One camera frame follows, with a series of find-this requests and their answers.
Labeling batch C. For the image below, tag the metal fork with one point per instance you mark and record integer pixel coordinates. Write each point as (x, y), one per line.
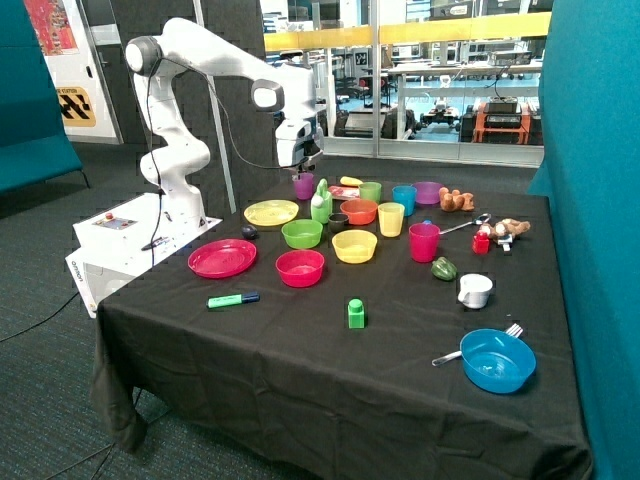
(513, 330)

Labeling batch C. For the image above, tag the green toy brick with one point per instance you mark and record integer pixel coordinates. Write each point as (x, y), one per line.
(356, 314)

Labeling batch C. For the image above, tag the green highlighter marker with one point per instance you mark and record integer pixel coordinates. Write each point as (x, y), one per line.
(232, 300)

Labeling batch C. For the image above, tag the brown plush toy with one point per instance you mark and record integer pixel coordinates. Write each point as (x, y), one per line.
(505, 227)

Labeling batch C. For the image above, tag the metal spoon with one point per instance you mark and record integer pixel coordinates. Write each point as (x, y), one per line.
(478, 221)

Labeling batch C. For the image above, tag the black marker pen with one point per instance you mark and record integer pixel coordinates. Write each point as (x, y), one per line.
(155, 243)

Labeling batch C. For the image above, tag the white mug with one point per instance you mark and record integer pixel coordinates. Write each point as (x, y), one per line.
(475, 290)

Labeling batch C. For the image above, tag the pink plastic plate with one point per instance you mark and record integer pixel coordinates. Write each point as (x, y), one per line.
(222, 258)

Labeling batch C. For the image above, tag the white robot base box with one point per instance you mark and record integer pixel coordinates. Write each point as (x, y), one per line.
(109, 254)

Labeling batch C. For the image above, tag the green toy bell pepper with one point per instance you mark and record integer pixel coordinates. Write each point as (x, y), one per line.
(444, 269)

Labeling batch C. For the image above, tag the blue plastic bowl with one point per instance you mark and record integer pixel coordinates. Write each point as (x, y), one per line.
(495, 361)

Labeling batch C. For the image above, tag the pink plastic cup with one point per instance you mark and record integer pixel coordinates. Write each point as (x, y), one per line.
(423, 240)

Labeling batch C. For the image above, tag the green plastic cup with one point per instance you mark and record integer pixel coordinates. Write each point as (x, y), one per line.
(370, 190)

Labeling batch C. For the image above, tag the small black cup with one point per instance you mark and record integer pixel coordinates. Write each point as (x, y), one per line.
(337, 222)

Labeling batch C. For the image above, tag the orange plastic bowl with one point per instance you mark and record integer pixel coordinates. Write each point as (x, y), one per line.
(359, 211)

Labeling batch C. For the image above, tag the dark toy plum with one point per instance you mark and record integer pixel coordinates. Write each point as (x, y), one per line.
(249, 232)

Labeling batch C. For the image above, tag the yellow plastic plate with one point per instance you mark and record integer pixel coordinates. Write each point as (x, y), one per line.
(270, 213)

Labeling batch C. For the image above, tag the pink plastic bowl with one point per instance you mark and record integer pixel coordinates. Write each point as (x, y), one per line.
(300, 268)

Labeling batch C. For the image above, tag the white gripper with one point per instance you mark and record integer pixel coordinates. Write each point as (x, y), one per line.
(299, 144)

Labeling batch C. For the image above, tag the red packet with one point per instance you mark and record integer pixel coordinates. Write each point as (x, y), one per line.
(344, 193)

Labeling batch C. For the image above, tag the red toy brick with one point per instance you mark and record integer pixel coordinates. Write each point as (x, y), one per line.
(481, 243)

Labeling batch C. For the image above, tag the green plastic bowl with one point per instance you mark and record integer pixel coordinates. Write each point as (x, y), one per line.
(302, 233)

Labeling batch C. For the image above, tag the yellow plastic cup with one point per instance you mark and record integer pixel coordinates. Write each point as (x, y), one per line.
(390, 216)

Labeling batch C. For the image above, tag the green white spray bottle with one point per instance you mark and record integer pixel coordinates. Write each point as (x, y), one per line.
(322, 203)

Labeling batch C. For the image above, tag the yellow plastic bowl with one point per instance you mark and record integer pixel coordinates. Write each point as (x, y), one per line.
(354, 246)

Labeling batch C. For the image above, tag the brown teddy bear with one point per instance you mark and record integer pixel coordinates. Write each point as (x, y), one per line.
(454, 200)

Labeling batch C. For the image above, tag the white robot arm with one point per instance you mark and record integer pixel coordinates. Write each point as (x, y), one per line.
(183, 45)

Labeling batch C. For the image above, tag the black tablecloth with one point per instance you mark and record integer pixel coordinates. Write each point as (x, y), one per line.
(286, 377)

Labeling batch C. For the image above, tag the yellow toy banana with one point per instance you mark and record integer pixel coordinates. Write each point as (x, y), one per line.
(350, 182)

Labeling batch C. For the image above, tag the blue plastic cup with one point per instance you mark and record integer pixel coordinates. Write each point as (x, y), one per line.
(406, 196)

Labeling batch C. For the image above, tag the purple plastic cup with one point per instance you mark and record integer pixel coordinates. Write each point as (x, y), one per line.
(304, 185)

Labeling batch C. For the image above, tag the purple plastic bowl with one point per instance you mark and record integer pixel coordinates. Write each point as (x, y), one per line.
(427, 192)

